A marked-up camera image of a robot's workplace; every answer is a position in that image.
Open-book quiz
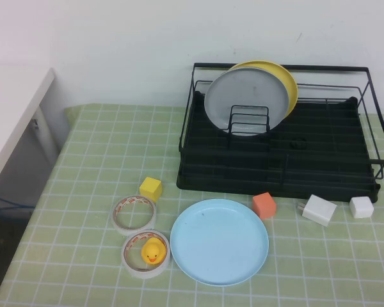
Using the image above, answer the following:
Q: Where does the light blue plate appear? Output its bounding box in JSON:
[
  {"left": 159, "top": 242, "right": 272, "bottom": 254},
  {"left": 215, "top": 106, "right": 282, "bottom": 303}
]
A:
[{"left": 169, "top": 198, "right": 270, "bottom": 287}]

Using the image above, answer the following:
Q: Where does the grey plate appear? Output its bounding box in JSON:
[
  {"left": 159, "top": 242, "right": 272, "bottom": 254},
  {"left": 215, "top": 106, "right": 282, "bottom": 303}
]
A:
[{"left": 204, "top": 67, "right": 291, "bottom": 138}]

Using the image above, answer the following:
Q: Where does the yellow plate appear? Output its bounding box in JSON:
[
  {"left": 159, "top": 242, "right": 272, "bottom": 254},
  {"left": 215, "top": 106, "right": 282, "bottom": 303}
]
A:
[{"left": 227, "top": 59, "right": 299, "bottom": 120}]

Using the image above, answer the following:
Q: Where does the yellow cube block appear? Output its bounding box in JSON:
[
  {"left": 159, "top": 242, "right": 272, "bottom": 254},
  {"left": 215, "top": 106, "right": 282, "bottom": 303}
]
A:
[{"left": 139, "top": 177, "right": 163, "bottom": 203}]

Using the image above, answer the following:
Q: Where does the orange cube block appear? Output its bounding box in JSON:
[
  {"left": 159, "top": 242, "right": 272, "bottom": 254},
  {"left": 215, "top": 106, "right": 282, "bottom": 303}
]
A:
[{"left": 252, "top": 192, "right": 278, "bottom": 220}]

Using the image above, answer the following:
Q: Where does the white double-sided tape roll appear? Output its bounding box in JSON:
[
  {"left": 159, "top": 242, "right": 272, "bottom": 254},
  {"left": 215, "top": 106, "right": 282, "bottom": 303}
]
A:
[
  {"left": 111, "top": 194, "right": 158, "bottom": 237},
  {"left": 120, "top": 229, "right": 171, "bottom": 279}
]

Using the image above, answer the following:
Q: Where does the yellow rubber duck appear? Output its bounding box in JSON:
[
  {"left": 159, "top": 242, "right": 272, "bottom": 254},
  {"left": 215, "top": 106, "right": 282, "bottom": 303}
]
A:
[{"left": 140, "top": 237, "right": 166, "bottom": 265}]

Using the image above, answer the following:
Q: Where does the green checkered tablecloth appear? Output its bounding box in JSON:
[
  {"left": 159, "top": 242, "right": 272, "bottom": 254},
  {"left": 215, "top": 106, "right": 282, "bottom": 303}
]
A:
[{"left": 0, "top": 102, "right": 384, "bottom": 307}]

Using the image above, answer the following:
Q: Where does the white cube block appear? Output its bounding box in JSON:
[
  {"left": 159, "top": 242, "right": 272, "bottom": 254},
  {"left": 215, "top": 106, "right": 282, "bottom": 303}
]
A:
[{"left": 349, "top": 196, "right": 374, "bottom": 219}]

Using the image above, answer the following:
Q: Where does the white side table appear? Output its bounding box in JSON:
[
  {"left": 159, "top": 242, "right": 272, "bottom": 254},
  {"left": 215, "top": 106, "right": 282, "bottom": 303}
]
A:
[{"left": 0, "top": 62, "right": 71, "bottom": 199}]

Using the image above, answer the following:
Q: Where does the black wire dish rack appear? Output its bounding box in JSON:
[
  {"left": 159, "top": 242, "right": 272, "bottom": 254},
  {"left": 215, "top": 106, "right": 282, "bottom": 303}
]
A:
[{"left": 175, "top": 62, "right": 384, "bottom": 204}]

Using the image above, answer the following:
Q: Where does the white wall charger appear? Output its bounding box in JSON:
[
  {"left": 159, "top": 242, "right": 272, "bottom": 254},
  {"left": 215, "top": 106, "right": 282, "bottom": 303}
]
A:
[{"left": 296, "top": 194, "right": 338, "bottom": 228}]

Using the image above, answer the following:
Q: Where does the blue cable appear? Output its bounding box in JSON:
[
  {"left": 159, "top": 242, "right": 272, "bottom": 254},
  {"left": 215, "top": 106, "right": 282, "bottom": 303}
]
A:
[{"left": 0, "top": 193, "right": 36, "bottom": 216}]

